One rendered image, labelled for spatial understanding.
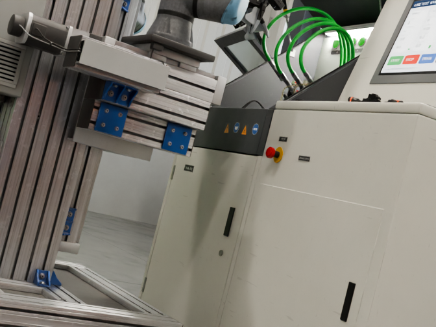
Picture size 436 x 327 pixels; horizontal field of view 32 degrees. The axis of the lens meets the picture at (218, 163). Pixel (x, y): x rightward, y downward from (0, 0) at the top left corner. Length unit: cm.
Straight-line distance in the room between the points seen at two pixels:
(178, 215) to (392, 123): 120
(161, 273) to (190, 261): 24
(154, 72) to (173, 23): 24
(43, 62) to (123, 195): 745
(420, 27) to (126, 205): 758
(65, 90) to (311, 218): 84
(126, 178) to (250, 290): 742
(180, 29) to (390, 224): 88
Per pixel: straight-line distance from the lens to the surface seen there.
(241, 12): 234
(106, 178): 961
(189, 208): 288
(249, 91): 321
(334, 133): 219
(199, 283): 269
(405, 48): 251
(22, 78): 228
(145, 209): 990
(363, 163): 205
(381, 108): 205
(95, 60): 207
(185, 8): 235
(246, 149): 259
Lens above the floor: 64
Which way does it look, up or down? 2 degrees up
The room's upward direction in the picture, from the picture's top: 14 degrees clockwise
